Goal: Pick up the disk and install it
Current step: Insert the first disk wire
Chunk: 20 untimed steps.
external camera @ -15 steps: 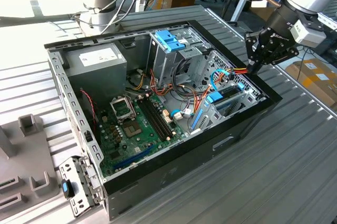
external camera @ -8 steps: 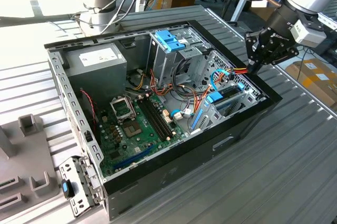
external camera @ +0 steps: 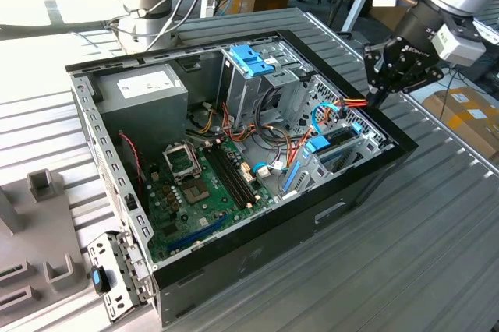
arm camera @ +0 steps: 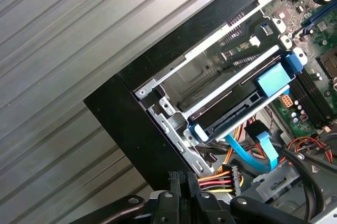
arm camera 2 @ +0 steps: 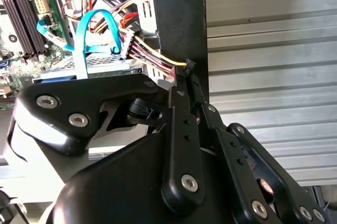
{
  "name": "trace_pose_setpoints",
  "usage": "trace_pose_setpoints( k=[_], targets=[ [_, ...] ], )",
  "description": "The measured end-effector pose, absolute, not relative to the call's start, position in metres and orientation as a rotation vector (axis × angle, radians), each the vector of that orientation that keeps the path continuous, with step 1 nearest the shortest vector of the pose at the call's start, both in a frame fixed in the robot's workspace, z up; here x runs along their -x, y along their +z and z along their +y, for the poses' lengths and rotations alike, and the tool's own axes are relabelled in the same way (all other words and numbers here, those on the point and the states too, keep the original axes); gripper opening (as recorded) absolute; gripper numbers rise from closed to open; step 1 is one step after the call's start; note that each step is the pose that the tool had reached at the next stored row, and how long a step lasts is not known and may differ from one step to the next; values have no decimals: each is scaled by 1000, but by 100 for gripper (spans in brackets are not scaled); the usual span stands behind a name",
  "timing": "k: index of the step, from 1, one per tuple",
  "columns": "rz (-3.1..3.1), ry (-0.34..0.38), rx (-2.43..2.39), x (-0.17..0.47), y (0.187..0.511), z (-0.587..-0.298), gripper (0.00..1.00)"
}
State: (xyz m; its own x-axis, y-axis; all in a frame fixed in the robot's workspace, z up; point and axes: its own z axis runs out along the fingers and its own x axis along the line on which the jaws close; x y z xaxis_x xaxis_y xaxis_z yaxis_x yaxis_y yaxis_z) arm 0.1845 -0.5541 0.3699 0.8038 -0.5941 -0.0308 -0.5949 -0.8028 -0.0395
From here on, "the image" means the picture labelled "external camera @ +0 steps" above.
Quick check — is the silver hinged card retainer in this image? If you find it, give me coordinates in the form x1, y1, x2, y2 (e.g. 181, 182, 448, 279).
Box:
86, 230, 155, 323

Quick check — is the blue data wire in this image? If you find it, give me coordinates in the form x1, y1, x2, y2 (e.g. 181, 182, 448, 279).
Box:
310, 101, 339, 135

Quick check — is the green motherboard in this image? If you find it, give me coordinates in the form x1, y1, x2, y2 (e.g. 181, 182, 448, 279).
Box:
143, 139, 281, 263

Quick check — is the power wire with black plug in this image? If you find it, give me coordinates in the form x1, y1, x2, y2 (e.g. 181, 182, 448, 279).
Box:
286, 96, 371, 171

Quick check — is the silver perforated disk bay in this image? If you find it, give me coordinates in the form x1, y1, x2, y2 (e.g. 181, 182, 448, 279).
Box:
278, 74, 395, 199

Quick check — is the plain large cardboard box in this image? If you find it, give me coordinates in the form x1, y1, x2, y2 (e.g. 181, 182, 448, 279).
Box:
368, 0, 406, 43

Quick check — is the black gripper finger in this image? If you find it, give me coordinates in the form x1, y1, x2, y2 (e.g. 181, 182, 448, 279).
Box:
362, 43, 391, 108
380, 69, 445, 107

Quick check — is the grey parts rack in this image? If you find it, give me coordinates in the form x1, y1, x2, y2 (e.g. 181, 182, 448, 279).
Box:
0, 168, 93, 332

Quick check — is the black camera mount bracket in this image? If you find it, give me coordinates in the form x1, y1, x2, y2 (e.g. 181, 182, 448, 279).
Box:
448, 16, 484, 43

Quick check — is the blue wire with white plug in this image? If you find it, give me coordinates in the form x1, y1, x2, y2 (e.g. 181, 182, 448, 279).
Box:
252, 161, 289, 180

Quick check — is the blue plastic drive bracket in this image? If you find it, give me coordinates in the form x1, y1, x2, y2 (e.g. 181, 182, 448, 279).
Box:
229, 44, 276, 79

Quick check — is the black latch with blue stripe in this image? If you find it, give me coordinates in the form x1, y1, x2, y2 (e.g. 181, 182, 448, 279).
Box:
90, 265, 111, 295

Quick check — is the power supply wire bundle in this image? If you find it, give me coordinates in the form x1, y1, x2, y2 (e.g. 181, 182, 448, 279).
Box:
186, 101, 258, 146

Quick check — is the red fan wire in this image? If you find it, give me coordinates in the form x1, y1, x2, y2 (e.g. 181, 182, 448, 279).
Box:
118, 132, 146, 195

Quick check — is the metal socket cover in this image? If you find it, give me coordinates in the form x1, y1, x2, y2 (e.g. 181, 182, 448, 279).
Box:
161, 143, 202, 183

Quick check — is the blue expansion slot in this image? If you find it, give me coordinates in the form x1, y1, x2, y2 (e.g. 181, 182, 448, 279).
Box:
167, 213, 229, 253

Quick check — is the hard disk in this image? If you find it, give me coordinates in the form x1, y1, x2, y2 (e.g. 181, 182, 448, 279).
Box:
282, 122, 366, 194

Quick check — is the grey Dell power supply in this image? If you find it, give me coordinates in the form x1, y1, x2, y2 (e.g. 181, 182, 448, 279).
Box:
95, 63, 189, 154

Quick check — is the black RAM slot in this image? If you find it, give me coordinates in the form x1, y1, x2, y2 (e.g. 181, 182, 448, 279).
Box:
204, 147, 250, 209
219, 144, 261, 200
209, 146, 253, 207
214, 145, 257, 203

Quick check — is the silver drive cage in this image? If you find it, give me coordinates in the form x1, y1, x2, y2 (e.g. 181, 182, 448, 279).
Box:
216, 37, 317, 134

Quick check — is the open black PC case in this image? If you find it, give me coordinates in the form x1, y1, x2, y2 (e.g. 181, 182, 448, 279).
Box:
64, 29, 420, 327

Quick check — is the cardboard box with white labels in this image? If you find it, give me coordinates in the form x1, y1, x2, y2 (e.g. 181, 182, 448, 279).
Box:
423, 86, 499, 161

